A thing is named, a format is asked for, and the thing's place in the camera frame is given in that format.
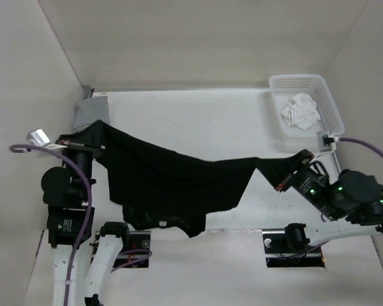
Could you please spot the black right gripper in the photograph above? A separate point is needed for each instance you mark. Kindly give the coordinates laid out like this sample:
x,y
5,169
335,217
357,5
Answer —
x,y
305,157

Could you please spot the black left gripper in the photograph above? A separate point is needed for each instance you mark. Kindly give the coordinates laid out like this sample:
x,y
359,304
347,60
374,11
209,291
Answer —
x,y
67,146

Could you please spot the black tank top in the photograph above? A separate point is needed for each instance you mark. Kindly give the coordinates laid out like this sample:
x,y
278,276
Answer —
x,y
158,187

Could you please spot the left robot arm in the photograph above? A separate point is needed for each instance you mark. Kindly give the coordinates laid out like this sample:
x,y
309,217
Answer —
x,y
79,277

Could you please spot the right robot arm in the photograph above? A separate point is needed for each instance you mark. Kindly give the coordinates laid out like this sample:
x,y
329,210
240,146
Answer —
x,y
354,202

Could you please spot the folded grey tank top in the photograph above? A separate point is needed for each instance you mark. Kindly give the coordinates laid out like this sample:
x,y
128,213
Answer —
x,y
89,111

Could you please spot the white crumpled tank top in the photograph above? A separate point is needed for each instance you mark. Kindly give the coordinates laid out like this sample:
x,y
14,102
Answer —
x,y
301,112

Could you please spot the white plastic basket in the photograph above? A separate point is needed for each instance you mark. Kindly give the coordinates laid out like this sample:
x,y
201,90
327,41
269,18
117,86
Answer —
x,y
283,87

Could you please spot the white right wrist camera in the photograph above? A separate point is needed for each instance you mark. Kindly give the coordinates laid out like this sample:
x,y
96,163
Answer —
x,y
327,143

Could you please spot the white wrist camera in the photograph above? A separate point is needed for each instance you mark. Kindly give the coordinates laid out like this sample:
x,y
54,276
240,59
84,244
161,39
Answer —
x,y
327,143
38,138

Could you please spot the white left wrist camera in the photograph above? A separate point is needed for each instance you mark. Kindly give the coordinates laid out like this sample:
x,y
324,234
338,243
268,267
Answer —
x,y
38,138

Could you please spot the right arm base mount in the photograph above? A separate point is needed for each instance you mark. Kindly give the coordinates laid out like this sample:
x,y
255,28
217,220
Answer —
x,y
278,254

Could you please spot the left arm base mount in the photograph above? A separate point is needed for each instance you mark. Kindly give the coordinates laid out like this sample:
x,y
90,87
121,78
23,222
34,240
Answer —
x,y
135,254

